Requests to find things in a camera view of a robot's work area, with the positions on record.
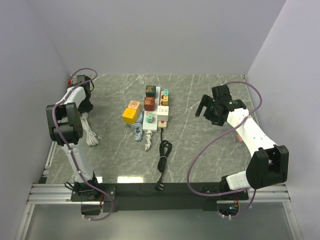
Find pink plug adapter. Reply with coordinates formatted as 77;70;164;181
236;134;243;143

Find red-brown cube adapter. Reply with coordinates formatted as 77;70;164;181
143;97;156;112

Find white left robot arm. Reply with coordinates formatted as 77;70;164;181
45;75;100;201

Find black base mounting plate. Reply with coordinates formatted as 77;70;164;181
70;182;249;213

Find yellow cube socket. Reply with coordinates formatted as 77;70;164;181
122;108;138;125

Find mint green plug adapter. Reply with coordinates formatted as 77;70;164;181
145;111;157;124

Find small white power strip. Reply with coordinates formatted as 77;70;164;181
80;112;99;147

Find teal usb charger cube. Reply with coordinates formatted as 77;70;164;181
163;89;169;96

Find yellow usb charger cube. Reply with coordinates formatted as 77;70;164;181
163;95;169;105

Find aluminium frame rail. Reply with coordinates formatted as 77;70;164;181
26;141;72;205

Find black power cord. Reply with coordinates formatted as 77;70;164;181
155;127;173;192

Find beige power strip red sockets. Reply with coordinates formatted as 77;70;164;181
157;89;169;129

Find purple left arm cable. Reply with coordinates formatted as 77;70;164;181
51;67;117;222

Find green cube adapter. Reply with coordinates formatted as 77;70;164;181
145;85;157;98

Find white bundled cable with plug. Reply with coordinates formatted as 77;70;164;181
141;130;154;152

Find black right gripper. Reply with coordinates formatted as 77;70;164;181
195;94;225;127

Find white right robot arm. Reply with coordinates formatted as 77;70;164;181
195;84;289;200

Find light blue coiled cable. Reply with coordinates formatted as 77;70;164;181
131;122;144;142

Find white cube adapter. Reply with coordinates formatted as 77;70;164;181
156;105;169;122

